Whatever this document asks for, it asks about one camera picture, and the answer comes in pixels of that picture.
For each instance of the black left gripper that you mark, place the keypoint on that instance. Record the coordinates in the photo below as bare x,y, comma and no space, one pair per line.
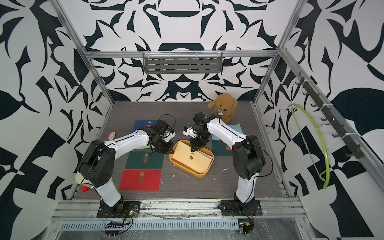
170,149

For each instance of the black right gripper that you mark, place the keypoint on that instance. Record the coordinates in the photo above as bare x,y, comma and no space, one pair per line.
196,145

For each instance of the cream yellow envelope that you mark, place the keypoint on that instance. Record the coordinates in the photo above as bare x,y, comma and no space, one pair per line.
192,157

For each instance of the yellow plastic storage box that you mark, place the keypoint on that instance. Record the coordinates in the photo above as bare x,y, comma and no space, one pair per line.
192,157

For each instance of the dark green envelope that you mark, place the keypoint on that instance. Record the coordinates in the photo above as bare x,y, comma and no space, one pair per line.
219,148
144,161

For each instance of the pink envelope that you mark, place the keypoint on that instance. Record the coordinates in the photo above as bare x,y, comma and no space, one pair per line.
206,155

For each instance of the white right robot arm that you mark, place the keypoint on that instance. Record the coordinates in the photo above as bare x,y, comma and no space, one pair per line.
248,159

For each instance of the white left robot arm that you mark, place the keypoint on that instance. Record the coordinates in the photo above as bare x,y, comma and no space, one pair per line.
97,164

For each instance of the light green envelope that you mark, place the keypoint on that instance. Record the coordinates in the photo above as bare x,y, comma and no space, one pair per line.
143,147

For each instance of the dark blue envelope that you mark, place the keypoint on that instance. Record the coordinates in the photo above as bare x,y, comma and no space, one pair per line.
143,124

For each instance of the small pink toy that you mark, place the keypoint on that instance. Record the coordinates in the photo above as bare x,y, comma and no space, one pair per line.
112,136

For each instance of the light blue envelope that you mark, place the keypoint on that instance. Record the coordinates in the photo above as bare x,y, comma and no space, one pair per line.
237,128

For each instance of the brown plush dog toy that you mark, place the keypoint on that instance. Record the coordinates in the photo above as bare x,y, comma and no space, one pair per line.
224,107

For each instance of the red envelope left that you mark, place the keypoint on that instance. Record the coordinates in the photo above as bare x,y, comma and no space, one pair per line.
140,180

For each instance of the grey perforated metal shelf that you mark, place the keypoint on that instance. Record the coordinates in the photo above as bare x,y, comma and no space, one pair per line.
183,62

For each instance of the green hoop hanger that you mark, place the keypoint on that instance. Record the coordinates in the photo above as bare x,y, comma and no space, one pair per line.
326,174

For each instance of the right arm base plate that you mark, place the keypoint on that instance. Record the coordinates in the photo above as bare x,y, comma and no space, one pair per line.
236,208

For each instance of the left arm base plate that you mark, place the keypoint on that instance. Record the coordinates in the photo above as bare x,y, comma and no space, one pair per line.
122,208

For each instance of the black connector block with cables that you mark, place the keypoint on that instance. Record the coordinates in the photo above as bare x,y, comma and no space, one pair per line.
113,229

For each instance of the white slotted cable duct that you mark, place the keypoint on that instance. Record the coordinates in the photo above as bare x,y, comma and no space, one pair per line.
190,224

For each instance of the black hook rail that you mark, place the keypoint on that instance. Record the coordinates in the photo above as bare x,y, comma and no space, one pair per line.
330,117

